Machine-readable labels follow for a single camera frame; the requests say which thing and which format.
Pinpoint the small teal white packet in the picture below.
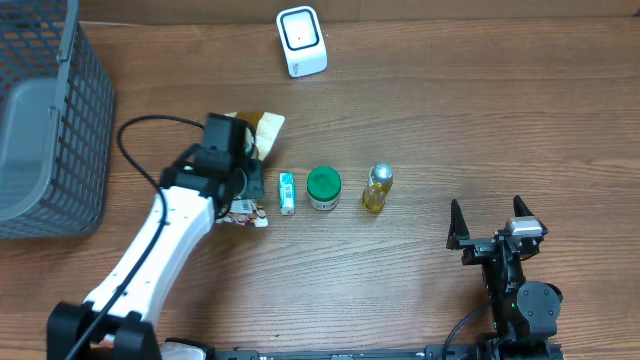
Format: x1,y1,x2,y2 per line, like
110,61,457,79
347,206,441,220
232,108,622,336
279,172,296,216

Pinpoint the grey plastic mesh basket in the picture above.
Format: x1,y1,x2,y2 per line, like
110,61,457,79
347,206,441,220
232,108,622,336
1,0,116,239

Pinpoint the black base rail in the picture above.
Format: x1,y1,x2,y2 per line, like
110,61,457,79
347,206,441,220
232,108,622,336
160,341,565,360

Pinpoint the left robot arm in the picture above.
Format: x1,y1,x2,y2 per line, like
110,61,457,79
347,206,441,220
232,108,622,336
46,113,264,359

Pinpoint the brown snack packet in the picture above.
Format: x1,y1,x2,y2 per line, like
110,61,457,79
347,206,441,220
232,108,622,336
216,112,285,228

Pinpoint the white barcode scanner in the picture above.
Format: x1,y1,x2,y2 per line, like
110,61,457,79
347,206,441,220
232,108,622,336
276,5,328,78

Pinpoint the yellow liquid bottle silver cap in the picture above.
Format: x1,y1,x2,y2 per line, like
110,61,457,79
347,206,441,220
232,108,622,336
362,163,393,213

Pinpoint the green lid white jar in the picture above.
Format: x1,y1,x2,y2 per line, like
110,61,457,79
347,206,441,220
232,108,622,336
307,166,342,211

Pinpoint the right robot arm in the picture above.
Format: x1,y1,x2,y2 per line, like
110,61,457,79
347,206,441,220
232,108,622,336
441,196,564,359

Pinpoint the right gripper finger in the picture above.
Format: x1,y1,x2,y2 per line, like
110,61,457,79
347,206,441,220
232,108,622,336
446,199,470,250
513,195,548,235

